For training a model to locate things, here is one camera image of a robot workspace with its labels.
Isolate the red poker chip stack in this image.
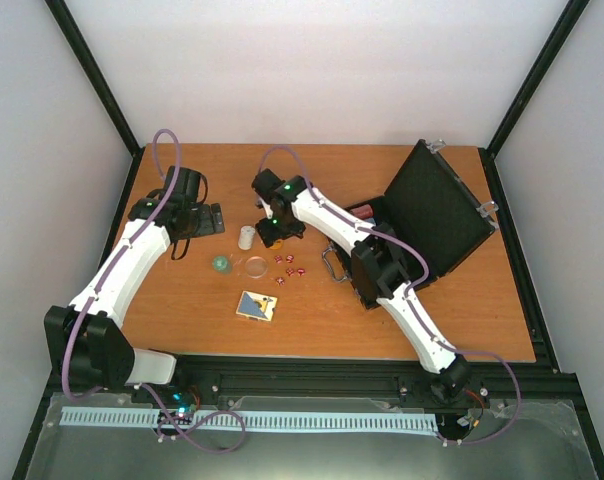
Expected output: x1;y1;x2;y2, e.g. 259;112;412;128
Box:
351;204;374;220

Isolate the black poker set case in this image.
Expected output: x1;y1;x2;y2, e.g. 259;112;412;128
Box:
332;139;498;310

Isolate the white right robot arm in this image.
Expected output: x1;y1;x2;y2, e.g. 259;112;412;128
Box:
251;169;471;403

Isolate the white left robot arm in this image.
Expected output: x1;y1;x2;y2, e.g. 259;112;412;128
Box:
44;167;224;403

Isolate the white poker chip stack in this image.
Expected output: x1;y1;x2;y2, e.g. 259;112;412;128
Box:
238;225;256;251

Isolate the green poker chip stack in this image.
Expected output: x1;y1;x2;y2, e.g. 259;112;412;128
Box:
212;255;233;274

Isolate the clear dealer button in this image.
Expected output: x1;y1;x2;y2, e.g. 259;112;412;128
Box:
245;256;268;279

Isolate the playing card deck box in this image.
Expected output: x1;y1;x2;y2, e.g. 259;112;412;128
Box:
236;291;278;322

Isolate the left controller circuit board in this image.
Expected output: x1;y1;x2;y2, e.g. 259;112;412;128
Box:
160;385;202;427

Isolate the controller circuit board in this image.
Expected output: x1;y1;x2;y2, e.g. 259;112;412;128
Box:
456;388;486;435
160;385;202;427

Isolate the right controller circuit board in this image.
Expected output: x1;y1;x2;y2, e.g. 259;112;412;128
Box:
456;388;486;435

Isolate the black aluminium frame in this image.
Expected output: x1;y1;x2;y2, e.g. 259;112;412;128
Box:
11;0;604;480

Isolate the white slotted cable duct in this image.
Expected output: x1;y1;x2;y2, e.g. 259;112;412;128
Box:
59;406;438;436

